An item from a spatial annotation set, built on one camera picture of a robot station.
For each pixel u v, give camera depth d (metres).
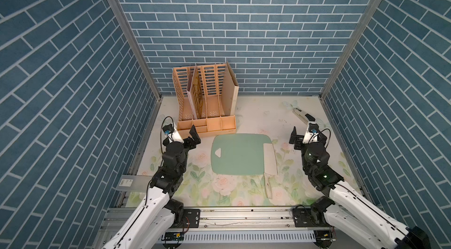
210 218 0.75
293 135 0.71
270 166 0.89
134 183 0.81
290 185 0.84
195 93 0.91
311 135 0.63
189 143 0.67
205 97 1.18
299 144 0.70
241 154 0.93
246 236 0.77
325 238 0.71
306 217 0.73
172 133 0.62
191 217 0.74
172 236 0.72
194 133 0.69
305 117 1.05
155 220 0.58
